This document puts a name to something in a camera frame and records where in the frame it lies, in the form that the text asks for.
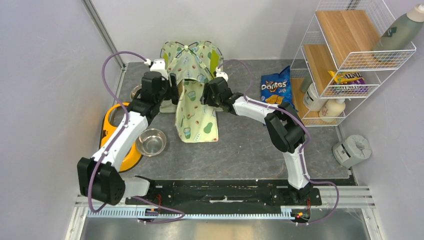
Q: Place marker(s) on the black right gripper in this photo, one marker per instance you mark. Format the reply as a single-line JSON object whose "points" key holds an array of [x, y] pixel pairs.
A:
{"points": [[207, 90]]}

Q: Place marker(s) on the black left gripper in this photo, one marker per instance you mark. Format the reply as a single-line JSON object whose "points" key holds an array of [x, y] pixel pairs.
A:
{"points": [[172, 91]]}

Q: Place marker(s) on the green avocado-print pet tent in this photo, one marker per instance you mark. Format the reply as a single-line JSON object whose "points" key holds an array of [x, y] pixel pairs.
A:
{"points": [[185, 67]]}

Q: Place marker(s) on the green avocado-print tent mat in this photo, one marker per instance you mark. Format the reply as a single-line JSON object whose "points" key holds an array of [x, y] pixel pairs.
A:
{"points": [[195, 122]]}

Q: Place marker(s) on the steel pet bowl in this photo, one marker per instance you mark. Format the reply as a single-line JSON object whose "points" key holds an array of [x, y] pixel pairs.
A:
{"points": [[151, 142], [133, 93]]}

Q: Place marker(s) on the long black tent pole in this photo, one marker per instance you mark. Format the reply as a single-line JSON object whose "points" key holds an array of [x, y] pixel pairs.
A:
{"points": [[171, 49]]}

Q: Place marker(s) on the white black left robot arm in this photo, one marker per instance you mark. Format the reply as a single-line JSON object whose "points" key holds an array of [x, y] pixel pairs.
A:
{"points": [[98, 176]]}

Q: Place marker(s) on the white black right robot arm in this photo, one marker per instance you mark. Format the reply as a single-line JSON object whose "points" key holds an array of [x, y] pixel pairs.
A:
{"points": [[285, 129]]}

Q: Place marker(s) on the blue Doritos chip bag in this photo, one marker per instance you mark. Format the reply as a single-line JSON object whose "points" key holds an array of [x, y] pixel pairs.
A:
{"points": [[276, 88]]}

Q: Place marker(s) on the white jar under shelf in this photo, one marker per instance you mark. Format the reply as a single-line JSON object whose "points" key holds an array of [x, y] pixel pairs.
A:
{"points": [[311, 99]]}

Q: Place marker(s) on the beige lotion bottle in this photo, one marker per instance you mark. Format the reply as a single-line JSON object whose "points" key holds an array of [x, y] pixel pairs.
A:
{"points": [[332, 110]]}

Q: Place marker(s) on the yellow M&M's candy bag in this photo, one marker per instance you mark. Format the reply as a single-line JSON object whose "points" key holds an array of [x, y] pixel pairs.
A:
{"points": [[347, 78]]}

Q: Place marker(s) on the green bottle with beige cap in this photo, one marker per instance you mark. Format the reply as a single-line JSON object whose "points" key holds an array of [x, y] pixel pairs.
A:
{"points": [[402, 31]]}

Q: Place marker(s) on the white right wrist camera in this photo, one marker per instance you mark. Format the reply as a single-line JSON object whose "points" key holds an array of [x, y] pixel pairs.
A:
{"points": [[221, 74]]}

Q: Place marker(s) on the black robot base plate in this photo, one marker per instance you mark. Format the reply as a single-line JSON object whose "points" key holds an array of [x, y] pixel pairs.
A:
{"points": [[233, 196]]}

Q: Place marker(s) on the white wire shelf rack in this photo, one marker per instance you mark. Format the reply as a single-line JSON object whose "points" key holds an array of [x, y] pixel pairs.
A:
{"points": [[340, 37]]}

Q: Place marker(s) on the aluminium rail with cable comb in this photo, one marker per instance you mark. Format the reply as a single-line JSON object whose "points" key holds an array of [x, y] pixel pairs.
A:
{"points": [[326, 199]]}

